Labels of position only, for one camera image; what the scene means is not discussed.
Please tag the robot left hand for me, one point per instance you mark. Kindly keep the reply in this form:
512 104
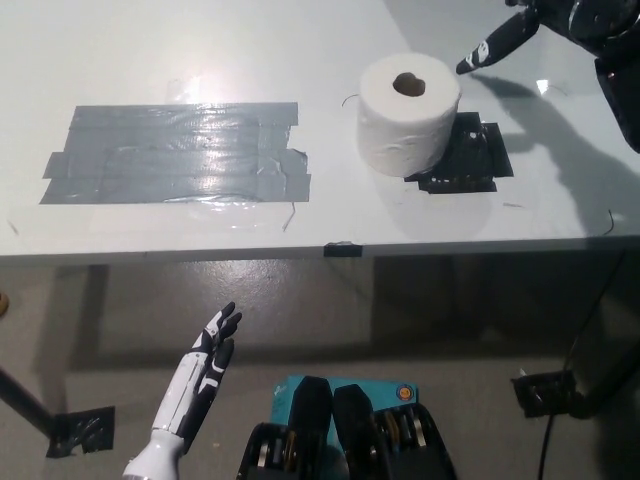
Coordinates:
185 390

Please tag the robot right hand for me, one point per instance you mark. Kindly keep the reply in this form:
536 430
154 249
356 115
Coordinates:
500 42

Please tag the white toilet paper roll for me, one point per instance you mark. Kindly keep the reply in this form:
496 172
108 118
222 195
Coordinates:
400 130

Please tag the black and teal robot body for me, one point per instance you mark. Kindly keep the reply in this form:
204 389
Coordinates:
310 430

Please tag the black floor tape patch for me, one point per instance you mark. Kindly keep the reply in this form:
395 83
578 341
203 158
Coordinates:
542 395
80 432

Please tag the black stand leg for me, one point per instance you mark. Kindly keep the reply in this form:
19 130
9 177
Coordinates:
25 405
612 360

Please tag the small black tape strip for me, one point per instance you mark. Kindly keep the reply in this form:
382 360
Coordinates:
342 250

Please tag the grey duct tape patch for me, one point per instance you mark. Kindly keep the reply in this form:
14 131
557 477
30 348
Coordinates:
170 155

